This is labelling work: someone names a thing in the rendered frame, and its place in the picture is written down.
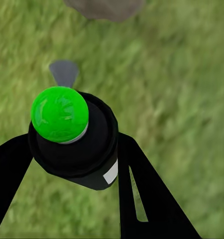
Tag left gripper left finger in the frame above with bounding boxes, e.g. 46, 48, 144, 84
0, 134, 33, 225

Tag pesticide atomizer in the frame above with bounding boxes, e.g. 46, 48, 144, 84
28, 59, 119, 191

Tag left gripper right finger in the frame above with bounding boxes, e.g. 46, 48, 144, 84
117, 132, 201, 239

